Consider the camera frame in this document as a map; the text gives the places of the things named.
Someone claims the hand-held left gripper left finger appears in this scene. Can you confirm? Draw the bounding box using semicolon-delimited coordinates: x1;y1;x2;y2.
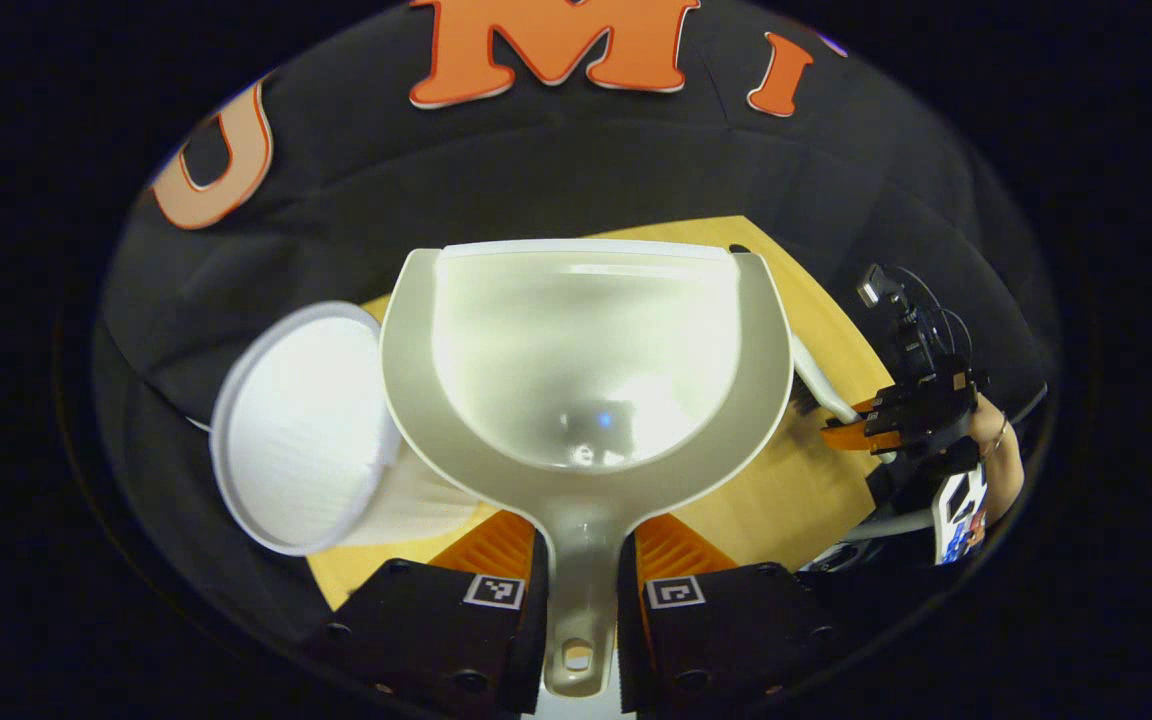
321;510;549;716

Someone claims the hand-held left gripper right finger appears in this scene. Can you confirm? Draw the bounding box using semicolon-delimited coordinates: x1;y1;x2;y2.
618;513;842;716

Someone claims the small white broom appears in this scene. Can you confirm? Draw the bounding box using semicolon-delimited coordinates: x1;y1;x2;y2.
789;335;862;426

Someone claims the grey plastic dustpan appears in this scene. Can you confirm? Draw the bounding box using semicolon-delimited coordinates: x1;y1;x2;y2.
379;238;795;698

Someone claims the white ribbed garbage bin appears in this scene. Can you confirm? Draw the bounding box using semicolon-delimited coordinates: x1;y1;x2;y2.
209;301;482;557

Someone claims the black backdrop cloth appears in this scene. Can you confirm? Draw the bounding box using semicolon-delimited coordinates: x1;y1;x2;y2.
91;0;1062;641

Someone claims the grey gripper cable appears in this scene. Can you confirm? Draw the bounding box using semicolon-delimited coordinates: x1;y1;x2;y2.
801;508;937;573

